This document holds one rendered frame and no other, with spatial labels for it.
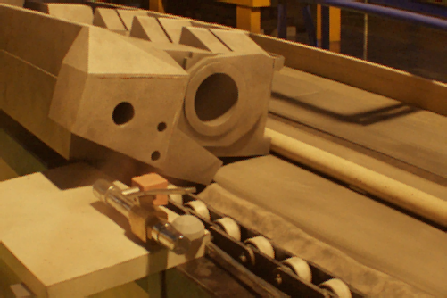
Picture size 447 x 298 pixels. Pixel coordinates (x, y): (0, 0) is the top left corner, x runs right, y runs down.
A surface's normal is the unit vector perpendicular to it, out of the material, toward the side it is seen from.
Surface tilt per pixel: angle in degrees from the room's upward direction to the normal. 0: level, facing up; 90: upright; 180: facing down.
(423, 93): 90
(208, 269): 0
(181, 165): 90
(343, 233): 0
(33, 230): 0
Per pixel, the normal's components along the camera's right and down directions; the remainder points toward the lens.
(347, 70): -0.81, 0.19
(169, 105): 0.58, 0.28
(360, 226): 0.01, -0.94
